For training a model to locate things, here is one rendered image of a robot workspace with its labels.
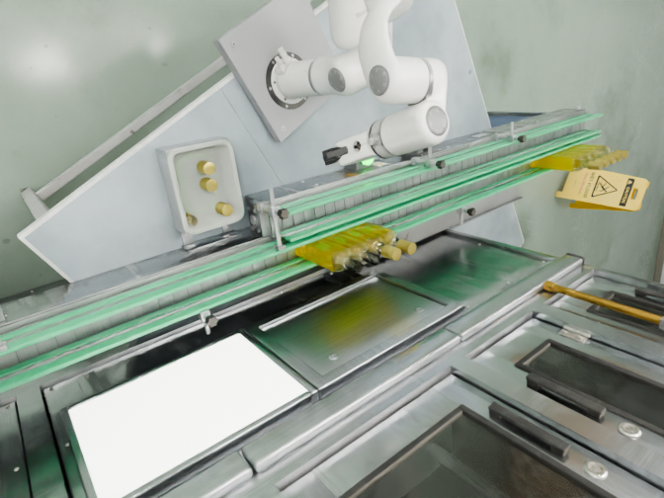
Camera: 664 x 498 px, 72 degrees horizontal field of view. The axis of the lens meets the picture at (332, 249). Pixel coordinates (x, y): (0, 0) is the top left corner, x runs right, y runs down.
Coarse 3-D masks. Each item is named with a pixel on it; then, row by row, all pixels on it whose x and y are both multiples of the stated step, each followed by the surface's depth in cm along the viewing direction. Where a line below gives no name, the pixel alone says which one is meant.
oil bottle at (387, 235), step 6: (366, 222) 141; (360, 228) 137; (366, 228) 136; (372, 228) 135; (378, 228) 134; (384, 228) 134; (378, 234) 131; (384, 234) 130; (390, 234) 130; (396, 234) 131; (384, 240) 129; (390, 240) 129
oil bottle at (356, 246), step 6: (336, 234) 133; (342, 234) 132; (330, 240) 130; (336, 240) 129; (342, 240) 128; (348, 240) 128; (354, 240) 127; (360, 240) 127; (348, 246) 124; (354, 246) 123; (360, 246) 124; (366, 246) 125; (354, 252) 123; (360, 252) 123; (354, 258) 124
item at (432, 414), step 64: (448, 256) 157; (512, 256) 151; (576, 256) 140; (192, 320) 132; (256, 320) 130; (512, 320) 115; (576, 320) 112; (640, 320) 112; (64, 384) 111; (384, 384) 95; (448, 384) 98; (512, 384) 93; (576, 384) 94; (640, 384) 92; (0, 448) 93; (64, 448) 91; (256, 448) 82; (320, 448) 83; (384, 448) 84; (448, 448) 83; (512, 448) 81; (576, 448) 79; (640, 448) 76
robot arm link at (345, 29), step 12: (336, 0) 98; (348, 0) 98; (360, 0) 99; (336, 12) 100; (348, 12) 99; (360, 12) 100; (336, 24) 102; (348, 24) 101; (360, 24) 102; (336, 36) 104; (348, 36) 103; (348, 48) 106
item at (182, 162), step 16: (208, 144) 117; (224, 144) 120; (176, 160) 120; (192, 160) 122; (208, 160) 125; (224, 160) 124; (176, 176) 114; (192, 176) 123; (208, 176) 126; (224, 176) 127; (176, 192) 115; (192, 192) 124; (208, 192) 127; (224, 192) 130; (240, 192) 125; (192, 208) 126; (208, 208) 128; (240, 208) 127; (192, 224) 124; (208, 224) 123; (224, 224) 125
